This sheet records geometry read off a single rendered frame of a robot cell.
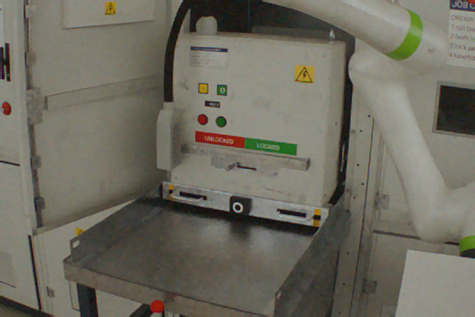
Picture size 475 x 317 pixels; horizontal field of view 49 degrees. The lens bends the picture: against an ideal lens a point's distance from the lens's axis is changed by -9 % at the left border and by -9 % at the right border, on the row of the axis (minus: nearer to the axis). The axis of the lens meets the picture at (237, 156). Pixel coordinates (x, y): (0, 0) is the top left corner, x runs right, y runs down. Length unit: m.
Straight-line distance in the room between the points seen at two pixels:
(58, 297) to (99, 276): 1.19
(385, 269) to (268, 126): 0.63
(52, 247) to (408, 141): 1.66
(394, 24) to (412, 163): 0.38
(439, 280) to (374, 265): 0.74
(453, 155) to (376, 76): 0.50
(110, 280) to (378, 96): 0.79
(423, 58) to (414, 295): 0.50
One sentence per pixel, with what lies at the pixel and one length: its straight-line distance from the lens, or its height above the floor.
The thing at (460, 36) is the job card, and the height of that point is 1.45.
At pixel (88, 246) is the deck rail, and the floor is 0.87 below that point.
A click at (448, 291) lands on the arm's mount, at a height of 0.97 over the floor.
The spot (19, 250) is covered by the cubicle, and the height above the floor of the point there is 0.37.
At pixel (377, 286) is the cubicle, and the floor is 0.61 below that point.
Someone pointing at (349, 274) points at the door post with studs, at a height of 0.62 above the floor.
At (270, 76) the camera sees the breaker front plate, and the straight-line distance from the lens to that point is 1.62.
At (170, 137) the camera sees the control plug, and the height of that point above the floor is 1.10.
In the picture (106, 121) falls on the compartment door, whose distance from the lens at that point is 1.80.
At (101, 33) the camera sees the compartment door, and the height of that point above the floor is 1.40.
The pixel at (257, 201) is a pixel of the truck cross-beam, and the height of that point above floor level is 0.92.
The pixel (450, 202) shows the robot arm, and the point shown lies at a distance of 1.36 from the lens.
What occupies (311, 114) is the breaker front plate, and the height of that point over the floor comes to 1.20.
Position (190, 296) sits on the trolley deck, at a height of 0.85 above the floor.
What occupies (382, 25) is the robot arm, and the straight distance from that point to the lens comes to 1.14.
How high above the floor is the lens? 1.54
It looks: 17 degrees down
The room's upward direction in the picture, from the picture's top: 2 degrees clockwise
